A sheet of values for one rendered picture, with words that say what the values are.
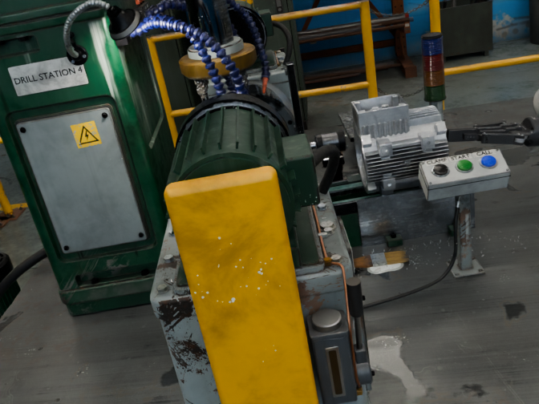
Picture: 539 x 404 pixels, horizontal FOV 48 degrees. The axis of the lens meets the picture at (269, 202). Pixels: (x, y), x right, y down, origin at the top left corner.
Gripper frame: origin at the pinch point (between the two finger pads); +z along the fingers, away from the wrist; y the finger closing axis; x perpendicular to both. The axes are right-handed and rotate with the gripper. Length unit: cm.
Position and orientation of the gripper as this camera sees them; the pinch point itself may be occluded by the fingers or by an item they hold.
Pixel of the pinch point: (461, 135)
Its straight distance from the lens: 159.2
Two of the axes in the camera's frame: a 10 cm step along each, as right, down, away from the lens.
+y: 0.4, 4.3, -9.0
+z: -10.0, 0.5, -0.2
